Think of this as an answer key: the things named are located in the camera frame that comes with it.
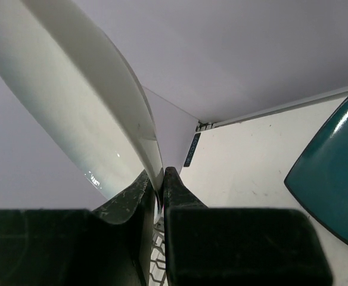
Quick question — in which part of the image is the grey wire dish rack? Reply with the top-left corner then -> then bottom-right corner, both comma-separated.
148,217 -> 168,286

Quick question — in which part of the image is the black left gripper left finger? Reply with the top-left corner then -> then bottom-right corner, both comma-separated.
0,172 -> 153,285

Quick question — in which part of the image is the dark logo sticker right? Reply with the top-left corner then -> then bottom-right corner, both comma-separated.
184,132 -> 201,167

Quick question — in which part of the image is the teal square plate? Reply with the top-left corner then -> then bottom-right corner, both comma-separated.
284,97 -> 348,245

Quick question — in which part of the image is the white oval plate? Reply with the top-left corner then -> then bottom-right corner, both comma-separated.
0,1 -> 164,198

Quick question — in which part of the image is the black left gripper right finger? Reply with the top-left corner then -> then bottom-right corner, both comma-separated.
163,167 -> 333,285

